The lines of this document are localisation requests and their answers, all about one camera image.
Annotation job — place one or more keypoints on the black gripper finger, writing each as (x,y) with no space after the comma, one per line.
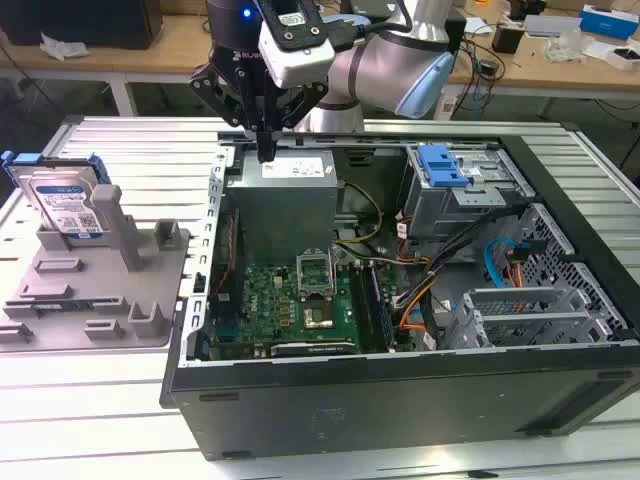
(215,95)
(305,105)

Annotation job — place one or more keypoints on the hard disk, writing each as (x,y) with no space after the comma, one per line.
(60,200)

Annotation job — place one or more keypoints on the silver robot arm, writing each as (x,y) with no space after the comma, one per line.
(380,60)

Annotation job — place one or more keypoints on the metal disk bay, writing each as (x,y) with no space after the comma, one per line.
(525,320)

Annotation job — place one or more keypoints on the grey power supply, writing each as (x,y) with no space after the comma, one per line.
(285,215)

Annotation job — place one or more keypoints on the wooden desk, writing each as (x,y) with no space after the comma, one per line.
(100,67)
(550,75)

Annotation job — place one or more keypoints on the blue plastic drive latch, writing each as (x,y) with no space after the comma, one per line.
(440,165)

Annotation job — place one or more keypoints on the large black box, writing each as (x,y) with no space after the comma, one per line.
(75,22)

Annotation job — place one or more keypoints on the crumpled white paper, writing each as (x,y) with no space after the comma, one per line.
(62,46)

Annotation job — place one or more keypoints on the grey optical drive cage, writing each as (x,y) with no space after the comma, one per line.
(450,210)

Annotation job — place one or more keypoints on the green motherboard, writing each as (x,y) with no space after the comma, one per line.
(270,305)

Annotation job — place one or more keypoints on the black RAM slot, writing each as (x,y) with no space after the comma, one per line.
(366,305)
(361,305)
(372,306)
(378,307)

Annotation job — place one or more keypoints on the CPU socket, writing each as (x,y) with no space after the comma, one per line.
(320,316)

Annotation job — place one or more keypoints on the small black box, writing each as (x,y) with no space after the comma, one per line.
(506,39)

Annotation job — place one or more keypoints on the grey parts rack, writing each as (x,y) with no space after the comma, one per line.
(100,300)

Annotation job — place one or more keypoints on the black graphics card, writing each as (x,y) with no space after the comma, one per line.
(315,348)

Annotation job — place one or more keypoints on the flat grey box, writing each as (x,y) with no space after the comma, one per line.
(550,25)

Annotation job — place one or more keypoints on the black PC case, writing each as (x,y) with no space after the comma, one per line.
(400,400)

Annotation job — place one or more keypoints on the blue cardboard box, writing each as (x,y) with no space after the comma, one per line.
(612,22)

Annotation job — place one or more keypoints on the white cardboard box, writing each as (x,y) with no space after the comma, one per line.
(622,56)

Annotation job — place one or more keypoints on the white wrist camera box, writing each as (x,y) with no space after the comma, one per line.
(300,60)

